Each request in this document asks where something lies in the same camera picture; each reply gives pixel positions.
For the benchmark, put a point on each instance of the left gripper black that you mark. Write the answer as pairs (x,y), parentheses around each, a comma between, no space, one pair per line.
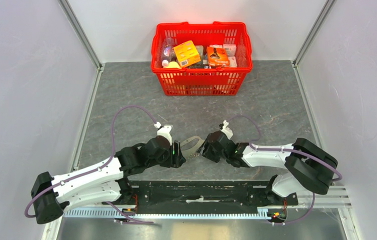
(176,160)

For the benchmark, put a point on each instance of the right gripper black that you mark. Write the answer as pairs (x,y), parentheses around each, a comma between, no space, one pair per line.
(206,149)

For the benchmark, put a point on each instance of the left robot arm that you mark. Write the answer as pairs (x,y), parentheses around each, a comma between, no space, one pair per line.
(106,181)

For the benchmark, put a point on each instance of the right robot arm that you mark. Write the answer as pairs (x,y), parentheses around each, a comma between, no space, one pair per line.
(309,168)

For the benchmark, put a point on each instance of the red shopping basket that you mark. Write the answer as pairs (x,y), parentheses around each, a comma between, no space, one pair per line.
(202,81)

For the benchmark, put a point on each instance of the yellow round item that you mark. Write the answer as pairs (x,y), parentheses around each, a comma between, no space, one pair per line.
(173,65)

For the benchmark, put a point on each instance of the orange black package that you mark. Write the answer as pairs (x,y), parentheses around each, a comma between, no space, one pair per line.
(217,57)

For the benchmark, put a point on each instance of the orange box left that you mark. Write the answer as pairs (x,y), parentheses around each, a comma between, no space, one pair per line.
(187,54)

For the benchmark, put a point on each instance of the clear plastic bottle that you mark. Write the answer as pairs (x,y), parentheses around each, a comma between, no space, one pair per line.
(167,54)

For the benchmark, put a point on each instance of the white pink box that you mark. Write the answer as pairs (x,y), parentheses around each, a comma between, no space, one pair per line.
(230,49)

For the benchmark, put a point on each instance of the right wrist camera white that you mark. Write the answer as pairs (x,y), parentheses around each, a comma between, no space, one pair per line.
(224,127)

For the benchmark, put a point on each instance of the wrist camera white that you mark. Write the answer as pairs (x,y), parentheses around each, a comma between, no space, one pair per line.
(164,131)
(224,127)

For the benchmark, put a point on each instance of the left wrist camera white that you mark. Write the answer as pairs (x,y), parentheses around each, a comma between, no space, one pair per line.
(164,131)

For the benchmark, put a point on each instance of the black base frame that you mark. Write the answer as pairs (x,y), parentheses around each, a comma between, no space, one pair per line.
(200,196)

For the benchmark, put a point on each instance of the white slotted cable duct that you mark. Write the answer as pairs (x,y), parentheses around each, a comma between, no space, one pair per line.
(110,212)

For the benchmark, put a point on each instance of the left aluminium corner post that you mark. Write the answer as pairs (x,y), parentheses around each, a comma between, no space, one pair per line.
(77,27)

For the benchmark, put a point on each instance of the aluminium corner post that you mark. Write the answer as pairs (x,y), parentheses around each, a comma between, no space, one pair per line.
(77,27)
(324,12)

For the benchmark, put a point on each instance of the right aluminium corner post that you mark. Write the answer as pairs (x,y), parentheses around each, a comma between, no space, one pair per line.
(324,12)

